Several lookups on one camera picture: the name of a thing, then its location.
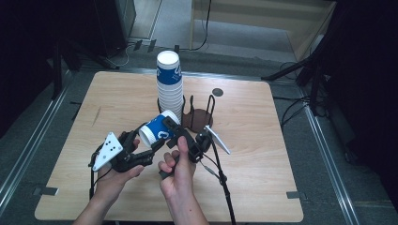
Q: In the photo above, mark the blue and white paper cup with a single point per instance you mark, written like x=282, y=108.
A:
x=158, y=128

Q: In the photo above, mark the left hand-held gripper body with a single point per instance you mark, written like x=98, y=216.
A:
x=108, y=151

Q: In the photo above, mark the person's right hand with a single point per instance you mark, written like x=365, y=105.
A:
x=178, y=175

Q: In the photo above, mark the metal floor rail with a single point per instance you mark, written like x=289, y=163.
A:
x=328, y=162
x=34, y=146

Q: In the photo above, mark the black cabinet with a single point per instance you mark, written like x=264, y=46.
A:
x=115, y=25

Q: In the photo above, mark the stack of paper cups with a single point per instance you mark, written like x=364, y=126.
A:
x=170, y=93

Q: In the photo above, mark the dark round table grommet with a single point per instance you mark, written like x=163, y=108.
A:
x=217, y=92

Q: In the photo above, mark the grey tape strip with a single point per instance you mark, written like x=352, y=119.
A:
x=46, y=191
x=295, y=195

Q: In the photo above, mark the dark brown cup holder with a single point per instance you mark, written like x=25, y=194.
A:
x=196, y=120

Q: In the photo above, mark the black metal stand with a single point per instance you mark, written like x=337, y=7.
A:
x=314, y=78

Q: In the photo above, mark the person's left hand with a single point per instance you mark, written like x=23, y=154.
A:
x=112, y=182

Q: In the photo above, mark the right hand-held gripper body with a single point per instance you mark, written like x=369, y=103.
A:
x=195, y=150

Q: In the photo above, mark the black curtain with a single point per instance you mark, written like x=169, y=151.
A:
x=369, y=93
x=28, y=56

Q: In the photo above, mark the black stand leg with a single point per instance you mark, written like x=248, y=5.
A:
x=57, y=72

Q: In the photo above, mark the light wooden shelf frame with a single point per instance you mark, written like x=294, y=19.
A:
x=300, y=34

